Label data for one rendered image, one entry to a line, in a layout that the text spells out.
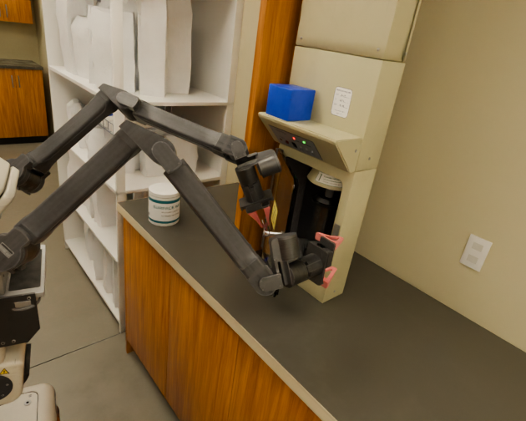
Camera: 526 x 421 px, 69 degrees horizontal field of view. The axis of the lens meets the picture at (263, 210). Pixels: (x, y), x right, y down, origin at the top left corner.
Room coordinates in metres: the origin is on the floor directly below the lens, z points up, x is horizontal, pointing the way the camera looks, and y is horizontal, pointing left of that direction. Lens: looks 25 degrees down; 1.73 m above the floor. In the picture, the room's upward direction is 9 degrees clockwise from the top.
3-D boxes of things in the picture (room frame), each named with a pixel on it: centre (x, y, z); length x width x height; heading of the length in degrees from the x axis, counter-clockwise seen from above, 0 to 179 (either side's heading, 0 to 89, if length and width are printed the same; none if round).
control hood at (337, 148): (1.13, -0.09, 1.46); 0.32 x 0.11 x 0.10; 44
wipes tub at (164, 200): (1.47, 0.42, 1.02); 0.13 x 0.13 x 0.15
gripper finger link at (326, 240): (0.89, -0.19, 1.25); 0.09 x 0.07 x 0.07; 135
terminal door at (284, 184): (1.12, -0.05, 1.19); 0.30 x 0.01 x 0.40; 10
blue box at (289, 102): (1.19, -0.03, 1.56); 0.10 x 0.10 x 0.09; 44
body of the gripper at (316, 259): (0.84, -0.14, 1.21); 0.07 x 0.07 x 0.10; 45
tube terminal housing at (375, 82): (1.25, -0.22, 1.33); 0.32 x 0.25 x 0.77; 44
